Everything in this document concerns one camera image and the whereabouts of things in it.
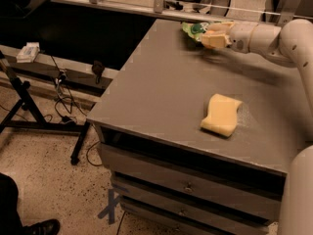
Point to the black shoe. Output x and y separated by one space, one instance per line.
47 227

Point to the green rice chip bag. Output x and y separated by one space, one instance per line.
195 30

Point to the grey drawer cabinet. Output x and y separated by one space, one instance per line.
168 169

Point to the yellow sponge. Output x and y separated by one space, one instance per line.
221 115

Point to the white box on ledge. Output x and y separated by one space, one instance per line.
28 53

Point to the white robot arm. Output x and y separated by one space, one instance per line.
289 45

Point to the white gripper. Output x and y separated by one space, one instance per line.
241 36

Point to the black plug on ledge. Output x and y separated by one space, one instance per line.
98 70

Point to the black dark trouser leg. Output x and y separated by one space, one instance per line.
10 222

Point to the black tripod stand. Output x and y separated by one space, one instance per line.
39 123

